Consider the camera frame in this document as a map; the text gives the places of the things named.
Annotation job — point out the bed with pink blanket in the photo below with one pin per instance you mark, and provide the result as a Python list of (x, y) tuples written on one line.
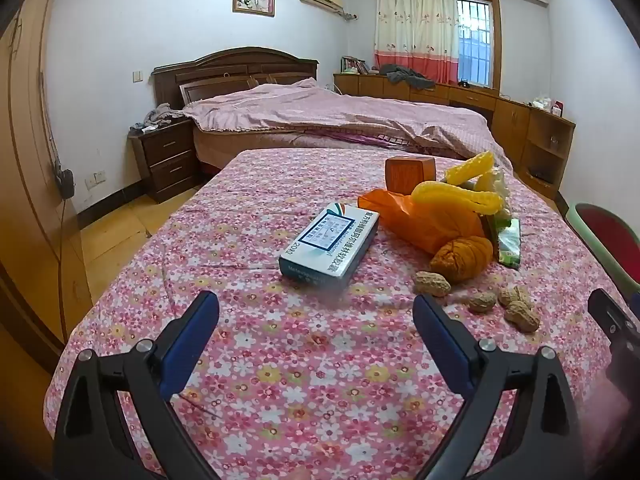
[(340, 110)]

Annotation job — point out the long wooden desk cabinet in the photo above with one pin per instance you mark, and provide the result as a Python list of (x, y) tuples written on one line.
[(510, 120)]

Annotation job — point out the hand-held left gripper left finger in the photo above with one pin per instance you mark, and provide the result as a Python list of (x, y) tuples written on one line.
[(190, 340)]

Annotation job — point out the barred window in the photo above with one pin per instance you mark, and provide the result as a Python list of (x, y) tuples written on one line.
[(475, 40)]

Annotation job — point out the white wall socket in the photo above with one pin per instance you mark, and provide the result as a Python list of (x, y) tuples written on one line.
[(96, 179)]

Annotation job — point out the green packet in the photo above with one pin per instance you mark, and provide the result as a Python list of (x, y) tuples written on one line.
[(509, 245)]

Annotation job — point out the grey clothes pile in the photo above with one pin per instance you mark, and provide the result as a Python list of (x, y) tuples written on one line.
[(405, 77)]

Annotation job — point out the white wall switch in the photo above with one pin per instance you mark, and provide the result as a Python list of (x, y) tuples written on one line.
[(137, 77)]

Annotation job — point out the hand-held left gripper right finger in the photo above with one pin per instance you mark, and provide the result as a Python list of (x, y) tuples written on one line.
[(442, 345)]

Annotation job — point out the row of books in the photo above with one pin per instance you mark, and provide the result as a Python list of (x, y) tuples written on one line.
[(355, 66)]

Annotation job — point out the orange plastic bag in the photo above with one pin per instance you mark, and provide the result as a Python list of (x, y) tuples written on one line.
[(425, 222)]

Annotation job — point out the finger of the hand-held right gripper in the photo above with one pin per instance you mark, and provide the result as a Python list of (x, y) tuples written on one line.
[(612, 317)]

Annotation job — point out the small red box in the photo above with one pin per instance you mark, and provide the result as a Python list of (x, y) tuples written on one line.
[(557, 108)]

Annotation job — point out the peanut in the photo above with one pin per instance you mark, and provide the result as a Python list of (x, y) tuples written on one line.
[(482, 302), (515, 295), (432, 283), (522, 317)]

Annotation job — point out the green and red trash bin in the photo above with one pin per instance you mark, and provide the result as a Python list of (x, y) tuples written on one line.
[(607, 232)]

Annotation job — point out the pink floral tablecloth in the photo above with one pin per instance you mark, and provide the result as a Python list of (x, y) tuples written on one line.
[(300, 360)]

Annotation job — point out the dark wooden nightstand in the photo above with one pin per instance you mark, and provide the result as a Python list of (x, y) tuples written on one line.
[(165, 165)]

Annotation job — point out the dark wooden headboard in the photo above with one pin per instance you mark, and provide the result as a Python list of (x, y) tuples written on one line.
[(225, 67)]

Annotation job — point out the crumpled clothes on nightstand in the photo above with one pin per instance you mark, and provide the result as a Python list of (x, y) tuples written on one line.
[(160, 117)]

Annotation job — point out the black charger plug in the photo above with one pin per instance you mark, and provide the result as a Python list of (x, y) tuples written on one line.
[(64, 182)]

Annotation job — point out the blue and white medicine box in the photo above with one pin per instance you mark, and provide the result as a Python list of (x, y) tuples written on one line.
[(325, 245)]

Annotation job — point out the orange cube box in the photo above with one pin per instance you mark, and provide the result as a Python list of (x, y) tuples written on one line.
[(407, 175)]

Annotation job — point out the cream and red curtain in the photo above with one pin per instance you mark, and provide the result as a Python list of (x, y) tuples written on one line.
[(415, 30)]

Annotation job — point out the crumpled cream plastic wrapper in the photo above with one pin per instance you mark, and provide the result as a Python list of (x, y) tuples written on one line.
[(500, 200)]

